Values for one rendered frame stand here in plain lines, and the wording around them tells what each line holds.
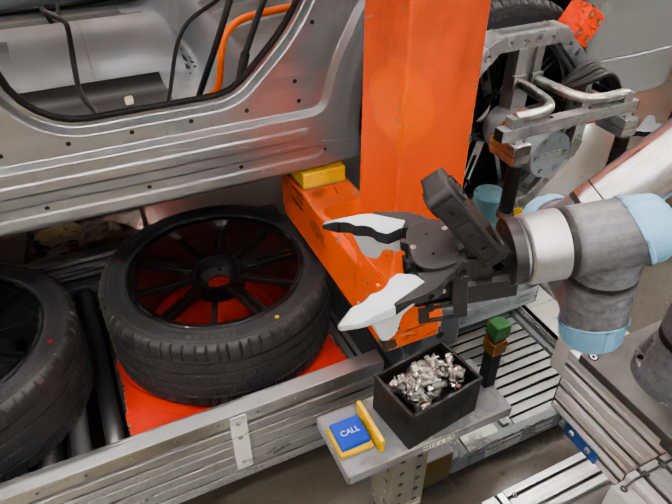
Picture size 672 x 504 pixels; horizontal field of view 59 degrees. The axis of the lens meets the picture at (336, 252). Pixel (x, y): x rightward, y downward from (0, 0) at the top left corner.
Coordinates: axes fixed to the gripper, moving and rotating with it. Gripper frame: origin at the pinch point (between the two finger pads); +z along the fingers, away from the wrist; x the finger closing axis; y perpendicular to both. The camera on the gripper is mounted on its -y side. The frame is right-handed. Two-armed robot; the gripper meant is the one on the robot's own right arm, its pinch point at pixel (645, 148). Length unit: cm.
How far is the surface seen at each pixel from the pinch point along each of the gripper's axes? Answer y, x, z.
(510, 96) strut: 10.2, -22.9, 29.4
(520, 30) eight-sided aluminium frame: 25.7, -27.7, 26.8
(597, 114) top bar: 13.5, -3.1, 18.8
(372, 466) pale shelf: -29, 38, 98
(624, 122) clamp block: 11.0, -0.4, 11.8
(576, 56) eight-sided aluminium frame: 17.5, -23.0, 10.2
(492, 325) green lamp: -12, 26, 64
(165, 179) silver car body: -1, -40, 119
